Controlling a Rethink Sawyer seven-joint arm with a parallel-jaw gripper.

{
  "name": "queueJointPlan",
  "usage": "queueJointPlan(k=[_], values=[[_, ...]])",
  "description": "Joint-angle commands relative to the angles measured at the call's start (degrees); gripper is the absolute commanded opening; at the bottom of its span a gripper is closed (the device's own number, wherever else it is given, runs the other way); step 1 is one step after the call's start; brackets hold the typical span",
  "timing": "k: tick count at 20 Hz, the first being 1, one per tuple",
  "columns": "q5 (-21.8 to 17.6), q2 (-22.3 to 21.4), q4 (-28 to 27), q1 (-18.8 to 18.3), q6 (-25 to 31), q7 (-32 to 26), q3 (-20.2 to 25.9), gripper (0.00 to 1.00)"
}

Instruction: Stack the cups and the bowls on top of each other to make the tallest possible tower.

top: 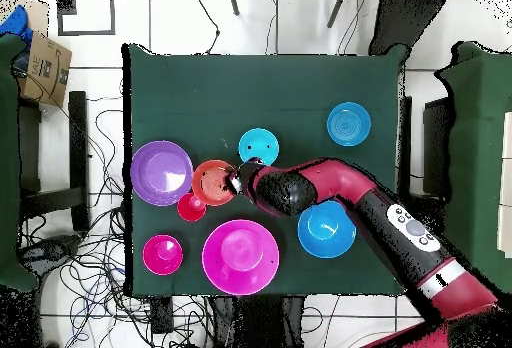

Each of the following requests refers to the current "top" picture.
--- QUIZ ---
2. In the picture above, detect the wide purple bowl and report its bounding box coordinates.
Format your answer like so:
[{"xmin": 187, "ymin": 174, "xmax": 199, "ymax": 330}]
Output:
[{"xmin": 130, "ymin": 140, "xmax": 196, "ymax": 208}]

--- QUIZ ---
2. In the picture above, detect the black square floor frame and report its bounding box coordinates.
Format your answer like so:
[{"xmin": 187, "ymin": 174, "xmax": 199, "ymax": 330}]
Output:
[{"xmin": 56, "ymin": 0, "xmax": 116, "ymax": 37}]

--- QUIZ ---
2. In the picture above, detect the person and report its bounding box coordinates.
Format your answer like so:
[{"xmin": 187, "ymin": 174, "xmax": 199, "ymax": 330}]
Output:
[{"xmin": 367, "ymin": 0, "xmax": 451, "ymax": 58}]

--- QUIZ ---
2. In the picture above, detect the cardboard box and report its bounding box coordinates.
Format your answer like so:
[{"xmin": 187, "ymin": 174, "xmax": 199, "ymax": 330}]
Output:
[{"xmin": 17, "ymin": 31, "xmax": 73, "ymax": 108}]

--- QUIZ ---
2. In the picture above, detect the green cloth covered table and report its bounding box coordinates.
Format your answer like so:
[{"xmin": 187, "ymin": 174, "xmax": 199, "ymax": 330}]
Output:
[
  {"xmin": 0, "ymin": 33, "xmax": 39, "ymax": 293},
  {"xmin": 433, "ymin": 41, "xmax": 512, "ymax": 293}
]

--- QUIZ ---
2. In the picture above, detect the white box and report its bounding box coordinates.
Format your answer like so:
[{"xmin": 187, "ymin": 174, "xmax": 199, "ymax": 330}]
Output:
[{"xmin": 496, "ymin": 110, "xmax": 512, "ymax": 259}]

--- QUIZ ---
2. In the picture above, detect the large pink bowl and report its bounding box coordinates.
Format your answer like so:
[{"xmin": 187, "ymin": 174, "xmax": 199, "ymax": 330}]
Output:
[{"xmin": 201, "ymin": 218, "xmax": 281, "ymax": 296}]

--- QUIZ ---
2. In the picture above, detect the grey black equipment base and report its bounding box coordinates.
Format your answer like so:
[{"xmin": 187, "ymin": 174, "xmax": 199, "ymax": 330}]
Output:
[{"xmin": 19, "ymin": 233, "xmax": 83, "ymax": 273}]

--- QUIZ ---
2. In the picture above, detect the orange bowl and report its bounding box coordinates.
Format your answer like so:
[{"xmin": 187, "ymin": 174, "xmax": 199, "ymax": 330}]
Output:
[{"xmin": 191, "ymin": 159, "xmax": 239, "ymax": 208}]

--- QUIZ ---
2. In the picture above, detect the dark green table cloth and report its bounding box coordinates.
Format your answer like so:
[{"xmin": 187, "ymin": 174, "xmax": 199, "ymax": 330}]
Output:
[{"xmin": 121, "ymin": 42, "xmax": 411, "ymax": 297}]

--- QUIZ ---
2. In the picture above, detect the small crimson bowl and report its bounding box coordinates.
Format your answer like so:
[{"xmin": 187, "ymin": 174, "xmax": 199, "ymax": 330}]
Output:
[{"xmin": 142, "ymin": 234, "xmax": 185, "ymax": 277}]

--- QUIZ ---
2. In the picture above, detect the deep blue bowl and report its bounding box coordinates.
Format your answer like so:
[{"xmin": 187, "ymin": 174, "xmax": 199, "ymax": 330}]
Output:
[{"xmin": 296, "ymin": 199, "xmax": 358, "ymax": 260}]

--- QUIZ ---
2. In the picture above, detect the red cup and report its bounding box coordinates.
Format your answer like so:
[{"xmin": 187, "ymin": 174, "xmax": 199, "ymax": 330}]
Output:
[{"xmin": 176, "ymin": 192, "xmax": 208, "ymax": 223}]

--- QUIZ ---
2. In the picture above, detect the blue bag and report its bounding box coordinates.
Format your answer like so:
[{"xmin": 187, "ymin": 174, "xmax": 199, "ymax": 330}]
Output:
[{"xmin": 0, "ymin": 3, "xmax": 34, "ymax": 45}]

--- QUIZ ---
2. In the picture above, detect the black floor cable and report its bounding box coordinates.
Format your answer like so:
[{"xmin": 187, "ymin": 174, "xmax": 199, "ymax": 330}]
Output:
[{"xmin": 194, "ymin": 0, "xmax": 222, "ymax": 56}]

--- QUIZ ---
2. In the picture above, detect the ribbed cyan bowl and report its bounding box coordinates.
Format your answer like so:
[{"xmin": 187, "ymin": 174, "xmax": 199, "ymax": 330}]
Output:
[{"xmin": 238, "ymin": 127, "xmax": 281, "ymax": 166}]

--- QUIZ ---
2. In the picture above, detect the black wooden bench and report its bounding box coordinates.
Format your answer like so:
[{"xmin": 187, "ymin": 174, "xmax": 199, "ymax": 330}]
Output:
[{"xmin": 17, "ymin": 90, "xmax": 91, "ymax": 233}]

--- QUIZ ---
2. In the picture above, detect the flat-bottomed blue bowl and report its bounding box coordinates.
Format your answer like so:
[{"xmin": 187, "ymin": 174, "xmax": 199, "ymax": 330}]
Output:
[{"xmin": 326, "ymin": 101, "xmax": 372, "ymax": 148}]

